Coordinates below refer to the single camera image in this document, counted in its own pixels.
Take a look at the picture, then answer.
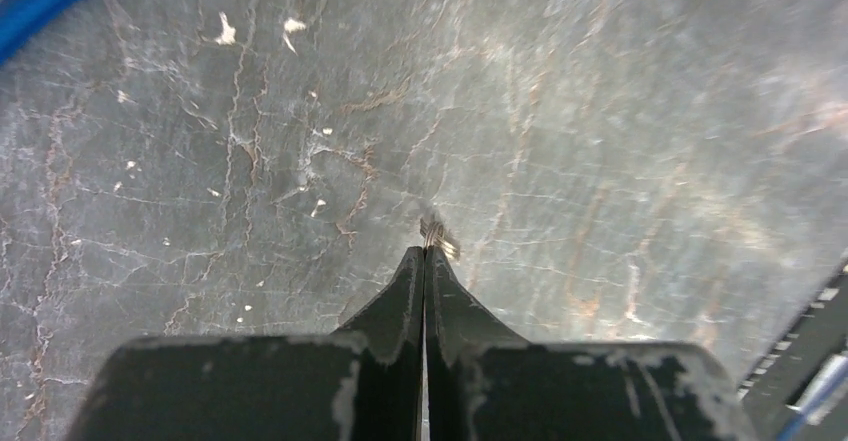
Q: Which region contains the silver key bunch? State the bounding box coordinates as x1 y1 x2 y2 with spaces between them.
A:
419 217 461 261

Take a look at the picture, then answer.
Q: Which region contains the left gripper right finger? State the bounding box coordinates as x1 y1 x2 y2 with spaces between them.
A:
423 247 756 440

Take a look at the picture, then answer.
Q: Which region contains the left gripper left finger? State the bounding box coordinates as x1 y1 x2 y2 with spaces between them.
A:
67 247 424 440

